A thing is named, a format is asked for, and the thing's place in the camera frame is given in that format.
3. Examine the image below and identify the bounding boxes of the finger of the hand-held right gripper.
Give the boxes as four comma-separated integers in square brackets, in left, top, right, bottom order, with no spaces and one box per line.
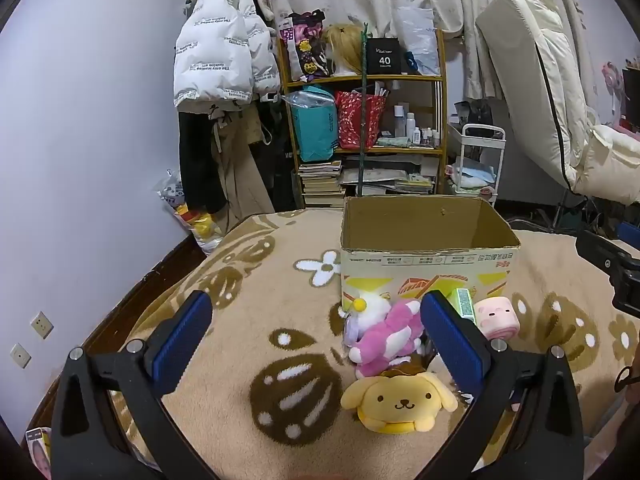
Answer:
[575,230,640,276]

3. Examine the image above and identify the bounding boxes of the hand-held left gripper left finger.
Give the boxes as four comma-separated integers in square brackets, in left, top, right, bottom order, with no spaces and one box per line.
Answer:
[51,290,221,480]

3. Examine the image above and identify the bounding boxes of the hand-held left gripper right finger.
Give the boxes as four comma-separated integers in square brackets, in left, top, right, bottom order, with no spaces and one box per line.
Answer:
[420,290,586,480]

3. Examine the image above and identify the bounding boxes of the green tissue pack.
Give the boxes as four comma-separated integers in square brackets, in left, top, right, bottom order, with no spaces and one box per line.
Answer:
[446,287,476,323]

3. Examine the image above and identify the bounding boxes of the pink pig cube plush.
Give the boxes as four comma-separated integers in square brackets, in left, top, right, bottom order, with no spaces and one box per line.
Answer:
[472,296,521,341]

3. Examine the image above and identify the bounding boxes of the printed cardboard box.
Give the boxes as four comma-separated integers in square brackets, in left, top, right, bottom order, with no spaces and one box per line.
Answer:
[340,195,521,322]

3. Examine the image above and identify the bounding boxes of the yellow dog plush toy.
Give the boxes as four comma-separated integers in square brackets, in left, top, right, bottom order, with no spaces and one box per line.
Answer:
[340,366,459,434]

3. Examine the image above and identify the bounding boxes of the pink plush toy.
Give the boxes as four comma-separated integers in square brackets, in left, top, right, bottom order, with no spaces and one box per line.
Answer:
[356,352,416,379]

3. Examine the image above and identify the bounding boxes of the white and purple plush toy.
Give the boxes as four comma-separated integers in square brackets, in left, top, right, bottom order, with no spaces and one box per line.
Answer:
[342,310,362,349]

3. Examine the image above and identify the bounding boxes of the beige flower-print blanket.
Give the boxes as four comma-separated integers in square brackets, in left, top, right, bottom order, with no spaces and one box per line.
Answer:
[107,207,640,480]

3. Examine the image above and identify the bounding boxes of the plastic bag with yellow toys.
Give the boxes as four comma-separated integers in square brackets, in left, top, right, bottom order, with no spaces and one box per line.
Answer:
[155,170,224,256]

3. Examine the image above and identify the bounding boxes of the beige hanging trousers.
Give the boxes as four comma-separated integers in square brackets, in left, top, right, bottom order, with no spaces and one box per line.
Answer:
[210,105,276,221]

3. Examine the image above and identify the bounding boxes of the pink desk fan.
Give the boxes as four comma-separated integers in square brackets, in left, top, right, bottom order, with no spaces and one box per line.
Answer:
[602,61,629,121]

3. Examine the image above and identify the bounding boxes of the pile of papers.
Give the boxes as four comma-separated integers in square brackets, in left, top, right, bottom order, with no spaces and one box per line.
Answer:
[342,155,436,196]

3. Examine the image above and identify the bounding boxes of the white utility cart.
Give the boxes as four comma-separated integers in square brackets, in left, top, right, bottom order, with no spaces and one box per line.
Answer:
[447,124,507,208]

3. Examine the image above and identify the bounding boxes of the pink packet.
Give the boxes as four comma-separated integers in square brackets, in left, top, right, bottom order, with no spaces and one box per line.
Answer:
[25,427,53,480]

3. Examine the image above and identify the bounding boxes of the black hanging garment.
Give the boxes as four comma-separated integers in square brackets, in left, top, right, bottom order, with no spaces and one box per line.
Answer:
[177,105,227,216]

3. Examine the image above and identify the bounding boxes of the white folded mattress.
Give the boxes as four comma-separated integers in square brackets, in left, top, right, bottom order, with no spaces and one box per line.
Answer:
[475,0,640,206]

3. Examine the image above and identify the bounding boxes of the stack of books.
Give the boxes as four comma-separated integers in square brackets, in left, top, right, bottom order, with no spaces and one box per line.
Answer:
[298,160,346,207]

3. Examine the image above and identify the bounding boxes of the group of cosmetic bottles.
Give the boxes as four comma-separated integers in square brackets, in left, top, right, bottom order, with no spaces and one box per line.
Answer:
[392,105,442,149]

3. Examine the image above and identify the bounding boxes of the wooden shelf unit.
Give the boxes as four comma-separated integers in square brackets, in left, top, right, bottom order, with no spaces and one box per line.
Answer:
[276,27,447,208]

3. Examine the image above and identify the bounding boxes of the red patterned bag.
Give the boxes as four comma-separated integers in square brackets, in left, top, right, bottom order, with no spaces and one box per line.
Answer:
[335,90,387,150]

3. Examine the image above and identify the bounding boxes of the green pole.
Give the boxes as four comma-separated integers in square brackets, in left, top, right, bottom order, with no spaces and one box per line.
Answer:
[357,22,370,197]

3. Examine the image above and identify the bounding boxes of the teal bag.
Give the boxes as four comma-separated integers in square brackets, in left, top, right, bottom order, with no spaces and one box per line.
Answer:
[287,85,337,162]

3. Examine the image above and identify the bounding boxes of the clear plastic bag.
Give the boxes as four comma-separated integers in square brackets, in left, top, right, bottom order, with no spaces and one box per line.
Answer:
[392,7,441,76]

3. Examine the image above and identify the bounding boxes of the black box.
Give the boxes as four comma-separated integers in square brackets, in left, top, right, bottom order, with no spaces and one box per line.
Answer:
[367,37,401,75]

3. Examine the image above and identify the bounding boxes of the white puffer jacket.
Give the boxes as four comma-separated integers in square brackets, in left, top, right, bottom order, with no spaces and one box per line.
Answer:
[172,0,281,109]

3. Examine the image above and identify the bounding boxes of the blonde wig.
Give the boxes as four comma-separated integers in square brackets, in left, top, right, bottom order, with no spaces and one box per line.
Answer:
[320,22,374,79]

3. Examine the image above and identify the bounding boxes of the dark patterned bag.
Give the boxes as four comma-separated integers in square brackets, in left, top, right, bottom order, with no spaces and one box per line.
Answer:
[280,8,333,83]

